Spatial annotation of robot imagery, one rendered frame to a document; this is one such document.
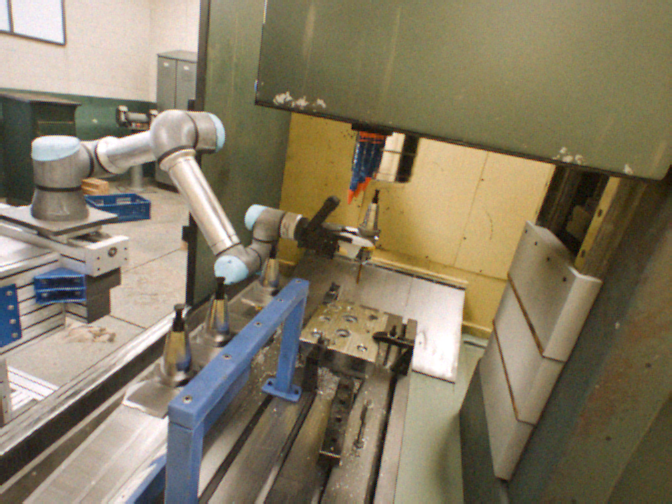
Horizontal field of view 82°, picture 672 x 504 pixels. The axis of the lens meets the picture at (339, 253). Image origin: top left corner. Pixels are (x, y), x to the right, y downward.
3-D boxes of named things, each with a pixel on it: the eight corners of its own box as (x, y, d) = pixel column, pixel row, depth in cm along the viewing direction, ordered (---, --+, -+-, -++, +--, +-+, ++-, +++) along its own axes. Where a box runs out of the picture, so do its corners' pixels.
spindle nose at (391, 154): (405, 187, 89) (418, 133, 85) (340, 172, 93) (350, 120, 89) (416, 180, 104) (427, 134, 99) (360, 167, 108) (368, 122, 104)
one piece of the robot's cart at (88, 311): (2, 293, 131) (-1, 269, 128) (32, 282, 140) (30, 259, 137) (88, 325, 123) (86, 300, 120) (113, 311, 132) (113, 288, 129)
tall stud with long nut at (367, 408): (351, 446, 90) (362, 402, 86) (354, 438, 93) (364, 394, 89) (362, 450, 90) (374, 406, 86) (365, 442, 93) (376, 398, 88)
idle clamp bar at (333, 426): (313, 473, 82) (318, 450, 80) (335, 394, 106) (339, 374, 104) (336, 480, 81) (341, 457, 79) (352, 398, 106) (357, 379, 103)
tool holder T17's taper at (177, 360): (178, 380, 55) (179, 340, 53) (153, 369, 56) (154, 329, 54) (199, 364, 59) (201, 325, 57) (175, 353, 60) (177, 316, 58)
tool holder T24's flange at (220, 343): (225, 357, 66) (226, 344, 65) (190, 349, 66) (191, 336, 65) (238, 337, 72) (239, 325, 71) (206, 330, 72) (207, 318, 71)
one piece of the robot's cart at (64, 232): (-23, 225, 118) (-26, 205, 116) (48, 211, 138) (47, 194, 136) (70, 255, 110) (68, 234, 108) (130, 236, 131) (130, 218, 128)
